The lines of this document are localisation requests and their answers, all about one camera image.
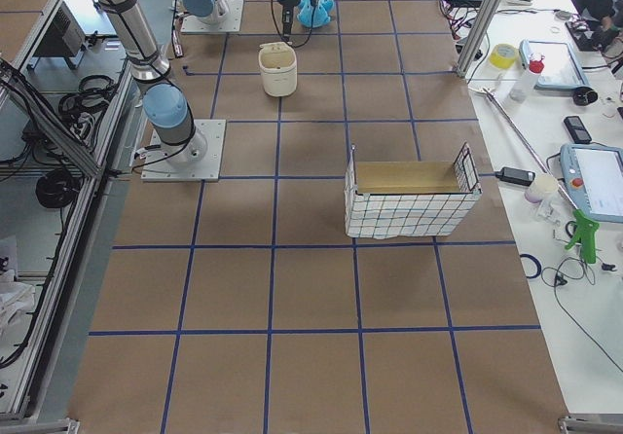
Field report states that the white trash can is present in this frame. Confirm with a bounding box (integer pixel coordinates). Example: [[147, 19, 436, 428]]
[[258, 42, 297, 97]]

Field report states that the blue teddy bear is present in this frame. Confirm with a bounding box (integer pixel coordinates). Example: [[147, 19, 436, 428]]
[[297, 0, 335, 28]]

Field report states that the long metal rod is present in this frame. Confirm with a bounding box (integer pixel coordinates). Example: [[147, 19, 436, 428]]
[[481, 88, 579, 211]]

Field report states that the yellow tape roll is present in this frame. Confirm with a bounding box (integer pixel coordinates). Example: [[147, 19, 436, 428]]
[[489, 43, 518, 69]]

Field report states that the grey control box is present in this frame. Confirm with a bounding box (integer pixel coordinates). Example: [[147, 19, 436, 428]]
[[29, 2, 86, 70]]

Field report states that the red cap bottle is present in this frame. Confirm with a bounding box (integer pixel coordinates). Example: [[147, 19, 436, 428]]
[[509, 54, 545, 103]]

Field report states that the upper teach pendant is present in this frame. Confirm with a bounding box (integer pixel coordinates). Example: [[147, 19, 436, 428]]
[[519, 40, 589, 90]]

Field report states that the teach pendant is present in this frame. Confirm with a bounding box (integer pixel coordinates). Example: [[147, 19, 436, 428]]
[[560, 144, 622, 223], [519, 40, 589, 90]]

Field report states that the black power adapter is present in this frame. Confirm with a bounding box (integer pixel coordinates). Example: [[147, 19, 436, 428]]
[[495, 166, 535, 187]]

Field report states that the white plastic cup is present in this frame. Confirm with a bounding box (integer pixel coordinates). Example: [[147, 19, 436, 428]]
[[524, 172, 559, 203]]

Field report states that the lower teach pendant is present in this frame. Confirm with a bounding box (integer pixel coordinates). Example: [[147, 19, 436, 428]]
[[560, 144, 622, 223]]

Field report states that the green plastic gun tool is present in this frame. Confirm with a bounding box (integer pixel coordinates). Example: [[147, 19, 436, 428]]
[[565, 209, 600, 264]]

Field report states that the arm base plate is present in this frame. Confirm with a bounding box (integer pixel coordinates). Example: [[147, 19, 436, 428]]
[[181, 0, 244, 34], [140, 119, 227, 182]]

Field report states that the aluminium frame post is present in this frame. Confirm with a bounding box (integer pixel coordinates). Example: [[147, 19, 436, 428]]
[[455, 0, 501, 78]]

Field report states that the wire grid box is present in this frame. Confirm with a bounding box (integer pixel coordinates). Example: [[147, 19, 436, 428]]
[[345, 143, 482, 239]]

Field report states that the black cable coil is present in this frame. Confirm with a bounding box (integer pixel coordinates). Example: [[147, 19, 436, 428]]
[[35, 168, 77, 210]]

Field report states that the blue tape ring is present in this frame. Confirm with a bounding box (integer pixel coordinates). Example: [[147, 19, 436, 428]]
[[518, 253, 542, 280]]

